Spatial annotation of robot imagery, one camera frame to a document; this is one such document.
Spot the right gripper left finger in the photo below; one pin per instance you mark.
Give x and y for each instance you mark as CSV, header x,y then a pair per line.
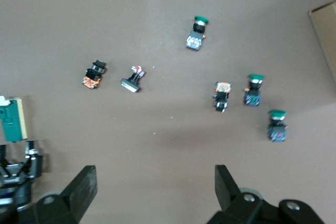
x,y
78,197

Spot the black selector orange contact block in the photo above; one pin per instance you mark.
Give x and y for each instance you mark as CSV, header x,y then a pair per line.
x,y
93,75

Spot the brown cardboard box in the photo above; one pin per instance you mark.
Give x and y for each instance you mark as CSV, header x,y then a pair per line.
x,y
326,37

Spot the black flat-head switch red terminals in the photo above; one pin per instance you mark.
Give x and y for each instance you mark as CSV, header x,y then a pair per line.
x,y
132,79

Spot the green pushbutton blue contact block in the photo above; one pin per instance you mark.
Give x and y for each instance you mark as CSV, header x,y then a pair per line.
x,y
277,125
197,33
253,90

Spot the black button orange contact block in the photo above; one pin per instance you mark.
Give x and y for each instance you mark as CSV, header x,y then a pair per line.
x,y
221,95

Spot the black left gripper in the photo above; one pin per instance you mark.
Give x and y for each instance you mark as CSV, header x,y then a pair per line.
x,y
13,179

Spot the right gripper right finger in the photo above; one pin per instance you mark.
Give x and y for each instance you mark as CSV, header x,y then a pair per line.
x,y
228,197

